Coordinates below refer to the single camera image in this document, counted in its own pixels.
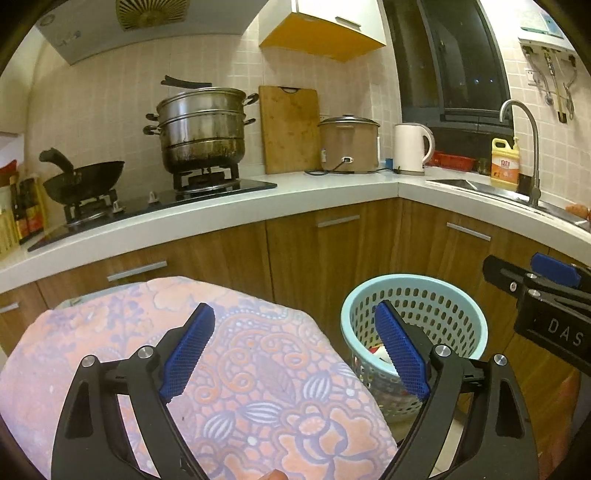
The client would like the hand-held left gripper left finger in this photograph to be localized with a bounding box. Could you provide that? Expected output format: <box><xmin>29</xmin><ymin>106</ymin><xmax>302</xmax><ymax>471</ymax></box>
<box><xmin>51</xmin><ymin>302</ymin><xmax>216</xmax><ymax>480</ymax></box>

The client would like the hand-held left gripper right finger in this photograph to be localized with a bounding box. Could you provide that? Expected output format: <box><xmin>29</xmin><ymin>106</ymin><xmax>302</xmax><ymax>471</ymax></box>
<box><xmin>374</xmin><ymin>299</ymin><xmax>540</xmax><ymax>480</ymax></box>

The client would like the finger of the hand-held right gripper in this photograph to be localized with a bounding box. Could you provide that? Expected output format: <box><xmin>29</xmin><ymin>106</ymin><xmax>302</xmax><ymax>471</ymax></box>
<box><xmin>482</xmin><ymin>255</ymin><xmax>528</xmax><ymax>296</ymax></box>
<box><xmin>530</xmin><ymin>251</ymin><xmax>581</xmax><ymax>289</ymax></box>

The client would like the light blue plastic basket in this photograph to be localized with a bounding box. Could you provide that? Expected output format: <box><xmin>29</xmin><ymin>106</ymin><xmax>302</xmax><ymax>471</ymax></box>
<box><xmin>341</xmin><ymin>274</ymin><xmax>489</xmax><ymax>423</ymax></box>

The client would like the red white packet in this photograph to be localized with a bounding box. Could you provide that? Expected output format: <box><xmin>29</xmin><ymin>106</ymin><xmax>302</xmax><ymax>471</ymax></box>
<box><xmin>369</xmin><ymin>344</ymin><xmax>394</xmax><ymax>367</ymax></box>

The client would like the floral tablecloth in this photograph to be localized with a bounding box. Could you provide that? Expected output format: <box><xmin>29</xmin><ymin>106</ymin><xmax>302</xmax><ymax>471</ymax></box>
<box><xmin>0</xmin><ymin>276</ymin><xmax>399</xmax><ymax>480</ymax></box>

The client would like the steel faucet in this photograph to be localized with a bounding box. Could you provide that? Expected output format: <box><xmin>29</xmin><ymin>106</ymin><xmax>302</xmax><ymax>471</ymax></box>
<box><xmin>499</xmin><ymin>99</ymin><xmax>542</xmax><ymax>207</ymax></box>

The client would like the steel sink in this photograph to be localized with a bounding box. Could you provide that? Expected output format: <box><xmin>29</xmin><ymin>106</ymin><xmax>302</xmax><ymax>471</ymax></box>
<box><xmin>425</xmin><ymin>178</ymin><xmax>591</xmax><ymax>232</ymax></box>

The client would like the yellow detergent bottle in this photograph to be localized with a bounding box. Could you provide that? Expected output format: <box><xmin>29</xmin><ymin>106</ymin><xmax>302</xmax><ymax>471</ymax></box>
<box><xmin>490</xmin><ymin>137</ymin><xmax>521</xmax><ymax>192</ymax></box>

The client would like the red plastic basket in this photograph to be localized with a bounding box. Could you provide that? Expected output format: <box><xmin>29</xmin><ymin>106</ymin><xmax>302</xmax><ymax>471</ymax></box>
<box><xmin>427</xmin><ymin>152</ymin><xmax>477</xmax><ymax>171</ymax></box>

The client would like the wooden base cabinet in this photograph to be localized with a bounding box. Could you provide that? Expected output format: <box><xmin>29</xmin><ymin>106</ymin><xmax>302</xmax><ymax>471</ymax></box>
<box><xmin>0</xmin><ymin>168</ymin><xmax>591</xmax><ymax>416</ymax></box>

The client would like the white electric kettle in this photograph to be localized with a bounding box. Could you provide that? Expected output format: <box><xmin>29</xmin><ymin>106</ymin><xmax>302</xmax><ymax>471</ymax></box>
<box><xmin>394</xmin><ymin>123</ymin><xmax>436</xmax><ymax>176</ymax></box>

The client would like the black gas stove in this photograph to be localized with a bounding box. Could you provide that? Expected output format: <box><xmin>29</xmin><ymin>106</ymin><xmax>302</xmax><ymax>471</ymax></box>
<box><xmin>28</xmin><ymin>166</ymin><xmax>278</xmax><ymax>252</ymax></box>

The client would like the black wok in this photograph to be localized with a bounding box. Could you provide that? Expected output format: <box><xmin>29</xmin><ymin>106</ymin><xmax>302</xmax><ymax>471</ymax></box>
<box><xmin>39</xmin><ymin>148</ymin><xmax>126</xmax><ymax>205</ymax></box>

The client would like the brown rice cooker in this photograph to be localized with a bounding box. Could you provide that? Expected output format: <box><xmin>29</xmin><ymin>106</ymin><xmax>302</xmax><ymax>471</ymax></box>
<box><xmin>317</xmin><ymin>115</ymin><xmax>382</xmax><ymax>174</ymax></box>

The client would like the dark sauce bottle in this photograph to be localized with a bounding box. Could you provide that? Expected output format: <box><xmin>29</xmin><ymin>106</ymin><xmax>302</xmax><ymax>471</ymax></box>
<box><xmin>25</xmin><ymin>178</ymin><xmax>46</xmax><ymax>236</ymax></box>
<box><xmin>10</xmin><ymin>178</ymin><xmax>28</xmax><ymax>244</ymax></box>

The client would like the steel steamer pot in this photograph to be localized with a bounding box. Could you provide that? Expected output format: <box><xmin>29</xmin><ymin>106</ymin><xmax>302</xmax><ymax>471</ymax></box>
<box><xmin>143</xmin><ymin>75</ymin><xmax>259</xmax><ymax>175</ymax></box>

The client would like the yellow plastic basket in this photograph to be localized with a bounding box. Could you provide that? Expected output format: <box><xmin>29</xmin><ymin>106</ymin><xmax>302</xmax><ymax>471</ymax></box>
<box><xmin>0</xmin><ymin>205</ymin><xmax>21</xmax><ymax>257</ymax></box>

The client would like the dark window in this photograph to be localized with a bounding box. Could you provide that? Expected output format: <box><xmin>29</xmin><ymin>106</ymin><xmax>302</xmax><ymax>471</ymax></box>
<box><xmin>383</xmin><ymin>0</ymin><xmax>515</xmax><ymax>144</ymax></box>

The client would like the white water heater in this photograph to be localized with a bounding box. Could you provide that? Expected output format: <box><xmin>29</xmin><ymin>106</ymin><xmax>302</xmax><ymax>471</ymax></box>
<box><xmin>518</xmin><ymin>9</ymin><xmax>578</xmax><ymax>125</ymax></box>

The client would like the wooden cutting board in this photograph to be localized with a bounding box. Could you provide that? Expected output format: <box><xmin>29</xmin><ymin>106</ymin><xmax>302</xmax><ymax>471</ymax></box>
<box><xmin>259</xmin><ymin>85</ymin><xmax>322</xmax><ymax>175</ymax></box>

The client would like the white range hood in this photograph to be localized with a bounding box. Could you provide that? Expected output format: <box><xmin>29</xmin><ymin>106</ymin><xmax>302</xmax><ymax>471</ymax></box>
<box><xmin>36</xmin><ymin>0</ymin><xmax>273</xmax><ymax>66</ymax></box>

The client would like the black power cable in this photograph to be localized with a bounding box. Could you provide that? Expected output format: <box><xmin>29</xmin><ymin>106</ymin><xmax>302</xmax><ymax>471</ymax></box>
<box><xmin>304</xmin><ymin>157</ymin><xmax>393</xmax><ymax>177</ymax></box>

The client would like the yellow white wall cabinet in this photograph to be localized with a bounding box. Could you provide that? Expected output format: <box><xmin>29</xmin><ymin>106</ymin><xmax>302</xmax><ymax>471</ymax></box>
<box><xmin>259</xmin><ymin>0</ymin><xmax>387</xmax><ymax>63</ymax></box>

